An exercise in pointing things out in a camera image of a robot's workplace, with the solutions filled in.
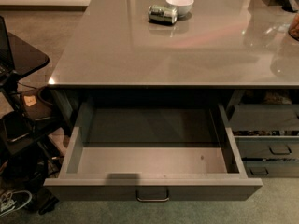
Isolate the grey open top drawer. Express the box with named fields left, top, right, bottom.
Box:
left=45, top=102, right=263, bottom=201

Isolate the grey right upper drawer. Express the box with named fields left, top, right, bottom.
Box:
left=230, top=105, right=299, bottom=131

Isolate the grey right middle drawer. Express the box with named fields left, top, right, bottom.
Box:
left=233, top=131, right=299, bottom=159

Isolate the grey right lower drawer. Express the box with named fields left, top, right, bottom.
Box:
left=243, top=160, right=299, bottom=178

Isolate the green metal can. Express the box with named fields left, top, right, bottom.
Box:
left=148, top=5, right=178, bottom=24

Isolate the white ceramic bowl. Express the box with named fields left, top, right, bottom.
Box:
left=165, top=0, right=194, bottom=17

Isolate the brown box with note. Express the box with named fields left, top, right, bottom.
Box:
left=21, top=87, right=53, bottom=121

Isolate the black laptop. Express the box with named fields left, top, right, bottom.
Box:
left=0, top=16, right=15, bottom=77

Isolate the dark object on counter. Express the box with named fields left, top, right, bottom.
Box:
left=282, top=0, right=299, bottom=13

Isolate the white sneaker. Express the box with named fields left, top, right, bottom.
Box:
left=0, top=190, right=32, bottom=217

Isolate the metal drawer handle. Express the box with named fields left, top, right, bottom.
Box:
left=135, top=187, right=169, bottom=203

